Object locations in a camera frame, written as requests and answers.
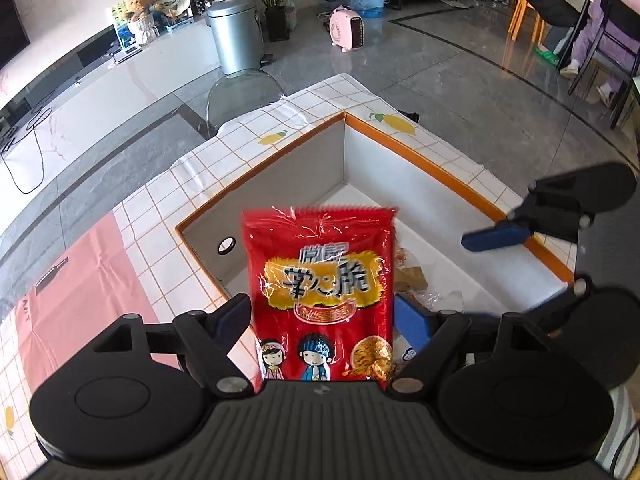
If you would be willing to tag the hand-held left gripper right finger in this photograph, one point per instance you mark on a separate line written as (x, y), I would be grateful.
(412, 322)

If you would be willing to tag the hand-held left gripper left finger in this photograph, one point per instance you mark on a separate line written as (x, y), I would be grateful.
(232, 321)

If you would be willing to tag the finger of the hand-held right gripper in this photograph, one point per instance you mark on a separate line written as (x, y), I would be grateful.
(495, 237)
(567, 302)

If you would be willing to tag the pile of assorted snack packets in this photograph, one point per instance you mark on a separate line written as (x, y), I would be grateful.
(412, 275)

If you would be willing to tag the red noodle snack bag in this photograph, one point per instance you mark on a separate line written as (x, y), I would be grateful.
(320, 310)

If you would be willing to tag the orange cardboard box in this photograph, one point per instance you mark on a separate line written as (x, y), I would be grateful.
(300, 185)

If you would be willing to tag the grey striped cloth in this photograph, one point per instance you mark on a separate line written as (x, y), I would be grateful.
(620, 435)

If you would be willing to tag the small black object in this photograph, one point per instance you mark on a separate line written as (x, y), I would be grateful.
(409, 116)

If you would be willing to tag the pink cloth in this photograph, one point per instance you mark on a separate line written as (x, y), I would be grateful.
(75, 280)

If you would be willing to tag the green slipper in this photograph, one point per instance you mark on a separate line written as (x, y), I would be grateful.
(546, 55)

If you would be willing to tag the orange wooden chair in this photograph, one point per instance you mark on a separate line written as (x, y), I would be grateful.
(520, 15)

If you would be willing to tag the clear plastic chair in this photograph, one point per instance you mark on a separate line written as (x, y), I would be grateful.
(242, 95)

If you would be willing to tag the pink space heater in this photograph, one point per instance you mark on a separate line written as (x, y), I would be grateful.
(345, 27)

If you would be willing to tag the black dining chair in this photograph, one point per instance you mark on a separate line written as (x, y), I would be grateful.
(617, 10)

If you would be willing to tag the white marble television console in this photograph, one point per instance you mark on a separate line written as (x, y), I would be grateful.
(125, 85)

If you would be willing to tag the silver trash can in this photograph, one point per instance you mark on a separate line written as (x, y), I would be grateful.
(235, 35)

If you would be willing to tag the flat white device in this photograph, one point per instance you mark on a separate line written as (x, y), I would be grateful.
(127, 54)

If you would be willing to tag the tall leafy potted plant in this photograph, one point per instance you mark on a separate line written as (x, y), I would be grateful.
(276, 22)

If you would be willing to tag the small blue box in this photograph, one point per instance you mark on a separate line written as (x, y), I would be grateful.
(177, 24)

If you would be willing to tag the row of dark bottles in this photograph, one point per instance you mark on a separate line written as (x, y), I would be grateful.
(212, 2)

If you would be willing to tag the green picture card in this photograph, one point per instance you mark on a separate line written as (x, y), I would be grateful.
(120, 15)

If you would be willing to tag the brown teddy bear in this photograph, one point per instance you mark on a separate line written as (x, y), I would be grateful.
(140, 5)

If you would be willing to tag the black flat television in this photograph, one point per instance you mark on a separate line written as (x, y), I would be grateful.
(10, 25)

